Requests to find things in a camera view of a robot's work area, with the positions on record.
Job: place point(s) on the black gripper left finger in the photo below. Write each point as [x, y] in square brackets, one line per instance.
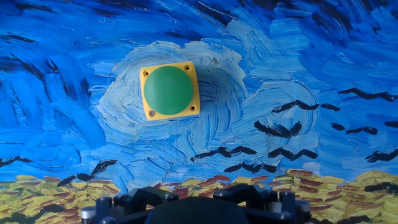
[130, 202]

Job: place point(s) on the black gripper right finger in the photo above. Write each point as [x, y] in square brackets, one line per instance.
[267, 202]

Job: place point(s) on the green button yellow box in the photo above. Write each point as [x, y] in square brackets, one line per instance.
[168, 90]

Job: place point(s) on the painted wheatfield print cloth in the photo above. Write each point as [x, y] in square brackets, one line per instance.
[280, 62]

